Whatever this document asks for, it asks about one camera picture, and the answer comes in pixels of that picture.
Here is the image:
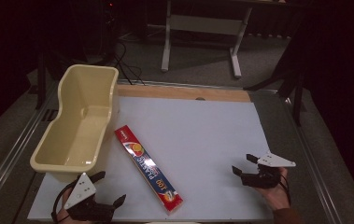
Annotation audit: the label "black tripod stand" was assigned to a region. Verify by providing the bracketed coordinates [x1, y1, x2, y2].
[243, 18, 308, 127]

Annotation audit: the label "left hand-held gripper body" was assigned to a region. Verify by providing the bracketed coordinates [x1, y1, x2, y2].
[64, 172, 117, 223]

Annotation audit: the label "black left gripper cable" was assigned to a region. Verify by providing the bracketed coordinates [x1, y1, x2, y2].
[50, 182, 77, 224]

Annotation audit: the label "person's left hand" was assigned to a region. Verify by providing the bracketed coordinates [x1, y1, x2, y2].
[55, 188, 92, 224]

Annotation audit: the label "black floor cables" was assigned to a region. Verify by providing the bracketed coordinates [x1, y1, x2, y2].
[110, 39, 146, 86]

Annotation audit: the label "white paper sheet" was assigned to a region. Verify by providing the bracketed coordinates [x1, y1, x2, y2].
[27, 95, 275, 222]

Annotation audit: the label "person's right hand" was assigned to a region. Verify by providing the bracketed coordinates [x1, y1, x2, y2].
[254, 167, 291, 213]

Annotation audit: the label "cream plastic tub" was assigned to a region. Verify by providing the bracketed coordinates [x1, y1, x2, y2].
[29, 63, 120, 183]

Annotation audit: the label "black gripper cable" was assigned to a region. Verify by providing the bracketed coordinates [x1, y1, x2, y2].
[277, 174, 292, 205]
[50, 182, 77, 224]

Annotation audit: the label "long red wrap box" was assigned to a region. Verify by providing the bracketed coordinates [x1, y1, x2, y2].
[114, 124, 185, 216]

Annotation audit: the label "white metal desk frame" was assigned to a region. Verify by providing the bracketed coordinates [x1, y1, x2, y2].
[161, 0, 254, 79]

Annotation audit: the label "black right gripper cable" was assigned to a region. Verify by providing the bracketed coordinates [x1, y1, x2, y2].
[277, 174, 292, 205]

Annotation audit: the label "aluminium frame rail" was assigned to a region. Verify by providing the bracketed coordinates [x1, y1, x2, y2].
[0, 81, 59, 218]
[282, 92, 345, 224]

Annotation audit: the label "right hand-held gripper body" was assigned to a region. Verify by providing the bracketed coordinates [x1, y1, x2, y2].
[240, 150, 297, 189]

